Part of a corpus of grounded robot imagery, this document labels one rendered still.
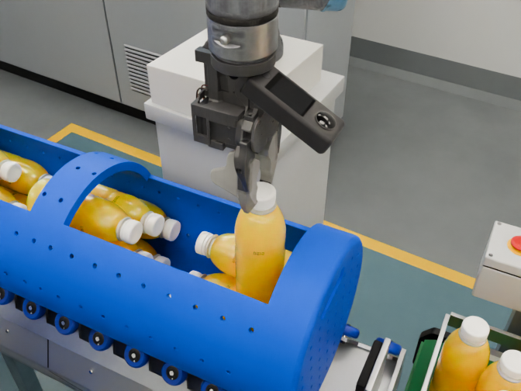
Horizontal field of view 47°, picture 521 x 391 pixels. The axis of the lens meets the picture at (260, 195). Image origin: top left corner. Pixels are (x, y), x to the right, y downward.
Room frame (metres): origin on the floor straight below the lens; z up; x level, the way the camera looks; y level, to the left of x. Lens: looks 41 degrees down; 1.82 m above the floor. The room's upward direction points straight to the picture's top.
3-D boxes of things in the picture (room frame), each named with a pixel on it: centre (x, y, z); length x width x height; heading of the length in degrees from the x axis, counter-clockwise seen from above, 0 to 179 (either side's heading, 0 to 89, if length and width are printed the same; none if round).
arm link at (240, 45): (0.59, 0.02, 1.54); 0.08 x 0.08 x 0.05
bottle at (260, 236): (0.58, 0.00, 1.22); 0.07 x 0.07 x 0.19
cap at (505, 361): (0.48, -0.36, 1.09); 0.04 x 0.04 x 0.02
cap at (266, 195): (0.58, 0.00, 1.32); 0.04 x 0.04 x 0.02
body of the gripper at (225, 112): (0.59, 0.03, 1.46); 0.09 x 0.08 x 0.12; 64
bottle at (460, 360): (0.54, -0.32, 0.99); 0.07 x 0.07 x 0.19
